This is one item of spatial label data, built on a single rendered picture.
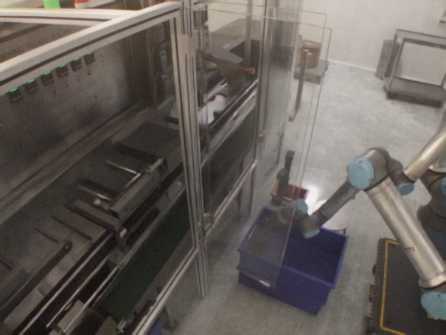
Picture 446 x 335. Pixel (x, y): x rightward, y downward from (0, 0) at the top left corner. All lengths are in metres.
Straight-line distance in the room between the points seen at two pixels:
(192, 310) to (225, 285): 0.29
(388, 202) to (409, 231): 0.14
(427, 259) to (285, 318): 1.10
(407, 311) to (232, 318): 1.06
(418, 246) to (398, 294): 0.80
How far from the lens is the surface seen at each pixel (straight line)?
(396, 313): 1.99
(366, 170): 1.20
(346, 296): 2.31
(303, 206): 1.66
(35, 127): 1.34
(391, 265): 2.16
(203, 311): 2.11
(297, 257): 2.10
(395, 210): 1.26
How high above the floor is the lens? 1.94
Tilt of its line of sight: 40 degrees down
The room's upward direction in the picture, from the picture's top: straight up
